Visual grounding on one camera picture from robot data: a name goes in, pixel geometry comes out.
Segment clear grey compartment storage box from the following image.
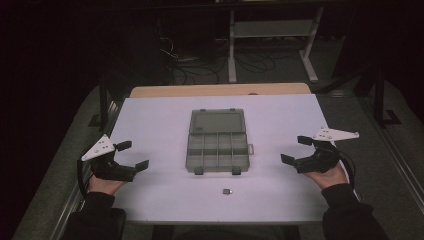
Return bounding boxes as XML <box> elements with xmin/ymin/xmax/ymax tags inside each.
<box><xmin>185</xmin><ymin>107</ymin><xmax>255</xmax><ymax>176</ymax></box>

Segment light wooden table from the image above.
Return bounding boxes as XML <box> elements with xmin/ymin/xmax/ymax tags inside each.
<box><xmin>129</xmin><ymin>82</ymin><xmax>313</xmax><ymax>99</ymax></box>

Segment person's left hand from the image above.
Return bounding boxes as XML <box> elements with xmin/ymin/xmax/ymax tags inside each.
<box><xmin>87</xmin><ymin>174</ymin><xmax>128</xmax><ymax>196</ymax></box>

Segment hand-held gripper black cable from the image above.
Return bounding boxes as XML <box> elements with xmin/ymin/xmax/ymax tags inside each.
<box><xmin>76</xmin><ymin>146</ymin><xmax>98</xmax><ymax>200</ymax></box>
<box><xmin>333</xmin><ymin>147</ymin><xmax>357</xmax><ymax>188</ymax></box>

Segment white metal desk frame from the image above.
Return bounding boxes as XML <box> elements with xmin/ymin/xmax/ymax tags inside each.
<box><xmin>227</xmin><ymin>6</ymin><xmax>325</xmax><ymax>84</ymax></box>

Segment black metal stand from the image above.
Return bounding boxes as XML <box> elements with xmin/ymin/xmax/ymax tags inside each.
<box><xmin>88</xmin><ymin>76</ymin><xmax>134</xmax><ymax>129</ymax></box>
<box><xmin>372</xmin><ymin>66</ymin><xmax>403</xmax><ymax>130</ymax></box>

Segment tangle of floor cables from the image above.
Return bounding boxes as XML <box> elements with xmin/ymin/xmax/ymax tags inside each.
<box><xmin>156</xmin><ymin>19</ymin><xmax>301</xmax><ymax>86</ymax></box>

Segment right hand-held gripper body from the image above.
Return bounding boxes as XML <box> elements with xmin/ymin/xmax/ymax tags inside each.
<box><xmin>304</xmin><ymin>127</ymin><xmax>361</xmax><ymax>175</ymax></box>

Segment person's right hand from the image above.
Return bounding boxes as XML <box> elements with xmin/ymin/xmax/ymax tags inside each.
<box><xmin>303</xmin><ymin>161</ymin><xmax>350</xmax><ymax>191</ymax></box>

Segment right hand-held gripper black cable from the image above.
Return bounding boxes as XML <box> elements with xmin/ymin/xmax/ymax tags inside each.
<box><xmin>333</xmin><ymin>147</ymin><xmax>357</xmax><ymax>188</ymax></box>

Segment left hand-held gripper black cable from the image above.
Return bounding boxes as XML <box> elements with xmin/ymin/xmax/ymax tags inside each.
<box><xmin>76</xmin><ymin>146</ymin><xmax>98</xmax><ymax>200</ymax></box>

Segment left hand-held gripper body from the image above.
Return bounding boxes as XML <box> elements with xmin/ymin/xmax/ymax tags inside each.
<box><xmin>80</xmin><ymin>134</ymin><xmax>128</xmax><ymax>183</ymax></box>

